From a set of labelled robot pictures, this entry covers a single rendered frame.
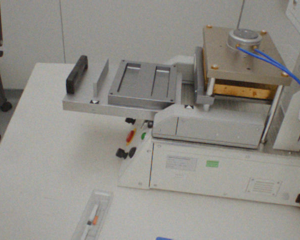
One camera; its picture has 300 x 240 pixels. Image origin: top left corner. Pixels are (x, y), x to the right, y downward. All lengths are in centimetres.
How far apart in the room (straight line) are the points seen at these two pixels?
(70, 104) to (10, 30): 165
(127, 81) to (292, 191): 51
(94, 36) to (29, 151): 145
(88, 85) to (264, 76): 45
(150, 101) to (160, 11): 155
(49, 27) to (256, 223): 188
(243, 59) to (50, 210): 59
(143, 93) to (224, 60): 21
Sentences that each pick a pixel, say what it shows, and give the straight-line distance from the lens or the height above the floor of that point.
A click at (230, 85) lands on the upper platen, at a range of 79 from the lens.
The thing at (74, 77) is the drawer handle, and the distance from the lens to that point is 87.
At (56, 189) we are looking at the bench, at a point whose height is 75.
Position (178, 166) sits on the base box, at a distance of 84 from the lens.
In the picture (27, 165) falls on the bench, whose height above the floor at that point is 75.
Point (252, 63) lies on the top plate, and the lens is 79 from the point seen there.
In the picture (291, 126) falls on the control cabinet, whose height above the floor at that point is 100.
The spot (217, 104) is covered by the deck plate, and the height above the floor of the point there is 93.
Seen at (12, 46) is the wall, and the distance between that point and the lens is 251.
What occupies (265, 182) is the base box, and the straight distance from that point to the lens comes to 90.
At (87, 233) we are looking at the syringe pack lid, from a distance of 81.
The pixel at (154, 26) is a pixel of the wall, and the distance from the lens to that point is 235.
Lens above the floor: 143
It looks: 35 degrees down
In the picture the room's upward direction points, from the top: 5 degrees clockwise
